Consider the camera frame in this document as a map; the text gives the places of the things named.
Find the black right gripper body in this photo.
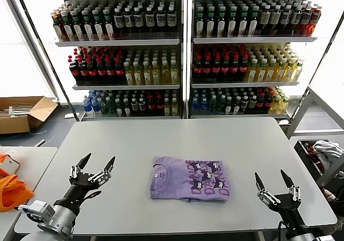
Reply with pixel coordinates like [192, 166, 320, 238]
[268, 192, 307, 238]

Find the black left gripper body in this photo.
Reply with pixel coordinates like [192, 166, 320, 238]
[54, 172, 105, 215]

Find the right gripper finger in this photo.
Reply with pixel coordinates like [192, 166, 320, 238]
[254, 172, 280, 205]
[280, 169, 302, 203]

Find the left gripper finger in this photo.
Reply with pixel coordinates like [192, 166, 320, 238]
[69, 152, 92, 182]
[88, 156, 116, 185]

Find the purple t-shirt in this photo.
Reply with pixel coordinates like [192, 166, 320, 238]
[148, 156, 231, 203]

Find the black plastic crate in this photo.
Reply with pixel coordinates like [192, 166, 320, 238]
[294, 140, 344, 180]

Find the red crumpled garment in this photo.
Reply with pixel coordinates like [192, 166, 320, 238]
[303, 143, 323, 172]

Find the white crumpled garment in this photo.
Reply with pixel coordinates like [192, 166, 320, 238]
[313, 140, 344, 172]

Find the orange fabric bag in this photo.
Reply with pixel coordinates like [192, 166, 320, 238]
[0, 173, 35, 212]

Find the small white box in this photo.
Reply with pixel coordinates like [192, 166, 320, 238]
[0, 154, 22, 175]

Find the open cardboard box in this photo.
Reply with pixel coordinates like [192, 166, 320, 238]
[0, 95, 59, 134]

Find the grey metal shelf rack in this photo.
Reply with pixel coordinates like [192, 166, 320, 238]
[34, 0, 189, 122]
[188, 0, 319, 122]

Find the green cap white label bottle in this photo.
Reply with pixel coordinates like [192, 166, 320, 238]
[92, 9, 105, 40]
[71, 9, 84, 41]
[217, 6, 228, 37]
[238, 6, 250, 37]
[227, 6, 239, 37]
[249, 6, 260, 37]
[103, 8, 116, 40]
[195, 6, 206, 37]
[82, 9, 95, 41]
[61, 10, 74, 41]
[206, 6, 217, 37]

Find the dark drink bottle grey label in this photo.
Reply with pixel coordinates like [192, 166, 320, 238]
[281, 5, 293, 36]
[113, 7, 126, 37]
[156, 6, 167, 36]
[291, 5, 303, 36]
[124, 6, 135, 37]
[300, 6, 313, 36]
[133, 6, 145, 36]
[145, 6, 156, 36]
[167, 5, 178, 36]

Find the dark bottle beige label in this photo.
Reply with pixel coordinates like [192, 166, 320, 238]
[259, 4, 271, 36]
[270, 5, 282, 36]

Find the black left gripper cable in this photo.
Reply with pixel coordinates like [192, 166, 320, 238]
[79, 190, 102, 202]

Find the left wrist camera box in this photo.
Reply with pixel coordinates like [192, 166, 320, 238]
[17, 200, 56, 222]

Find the grey metal cart frame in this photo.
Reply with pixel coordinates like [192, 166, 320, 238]
[286, 84, 344, 189]

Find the dark slanted window post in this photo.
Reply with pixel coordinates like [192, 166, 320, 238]
[12, 0, 77, 121]

